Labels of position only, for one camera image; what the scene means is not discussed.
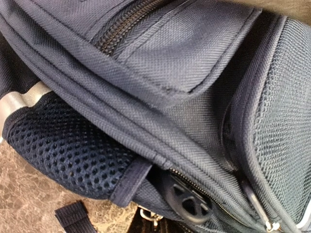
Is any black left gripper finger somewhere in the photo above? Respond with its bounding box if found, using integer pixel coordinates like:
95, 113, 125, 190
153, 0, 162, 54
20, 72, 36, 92
127, 206, 170, 233

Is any navy blue student backpack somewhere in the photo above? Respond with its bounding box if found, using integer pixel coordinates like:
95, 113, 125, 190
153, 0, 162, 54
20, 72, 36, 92
0, 0, 311, 233

